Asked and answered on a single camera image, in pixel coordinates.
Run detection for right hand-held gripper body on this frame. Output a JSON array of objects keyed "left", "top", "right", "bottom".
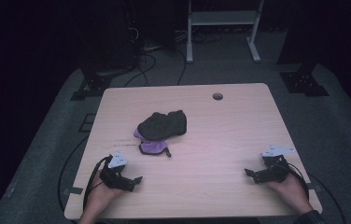
[{"left": 253, "top": 144, "right": 297, "bottom": 185}]

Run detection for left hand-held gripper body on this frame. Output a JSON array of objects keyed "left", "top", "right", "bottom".
[{"left": 98, "top": 151, "right": 136, "bottom": 192}]

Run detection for black and purple cloth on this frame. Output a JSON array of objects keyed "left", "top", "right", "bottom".
[{"left": 133, "top": 109, "right": 188, "bottom": 158}]

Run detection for person's left hand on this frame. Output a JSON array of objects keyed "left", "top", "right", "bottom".
[{"left": 83, "top": 179, "right": 125, "bottom": 218}]

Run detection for person's right hand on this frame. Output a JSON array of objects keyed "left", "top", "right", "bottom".
[{"left": 265, "top": 175, "right": 314, "bottom": 216}]

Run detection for floor outlet box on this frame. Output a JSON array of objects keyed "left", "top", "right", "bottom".
[{"left": 77, "top": 113, "right": 97, "bottom": 133}]

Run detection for black metal stand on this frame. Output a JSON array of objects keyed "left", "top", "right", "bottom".
[
  {"left": 276, "top": 0, "right": 330, "bottom": 98},
  {"left": 69, "top": 0, "right": 135, "bottom": 102}
]

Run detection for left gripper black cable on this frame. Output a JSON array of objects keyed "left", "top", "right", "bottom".
[{"left": 82, "top": 155, "right": 113, "bottom": 213}]

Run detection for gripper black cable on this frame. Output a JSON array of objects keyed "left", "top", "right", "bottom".
[
  {"left": 284, "top": 161, "right": 310, "bottom": 201},
  {"left": 82, "top": 155, "right": 113, "bottom": 213}
]

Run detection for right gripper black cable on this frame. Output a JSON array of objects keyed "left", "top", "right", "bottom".
[{"left": 284, "top": 161, "right": 310, "bottom": 201}]

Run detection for grey table bracket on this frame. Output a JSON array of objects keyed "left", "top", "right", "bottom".
[
  {"left": 63, "top": 186, "right": 84, "bottom": 196},
  {"left": 306, "top": 183, "right": 325, "bottom": 192}
]

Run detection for black floor cable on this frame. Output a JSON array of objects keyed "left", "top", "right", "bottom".
[
  {"left": 307, "top": 173, "right": 348, "bottom": 224},
  {"left": 57, "top": 134, "right": 90, "bottom": 213}
]

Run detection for black floor cables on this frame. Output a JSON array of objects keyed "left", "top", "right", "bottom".
[{"left": 123, "top": 29, "right": 224, "bottom": 89}]

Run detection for white metal desk frame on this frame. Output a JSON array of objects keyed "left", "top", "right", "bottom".
[{"left": 186, "top": 0, "right": 265, "bottom": 64}]

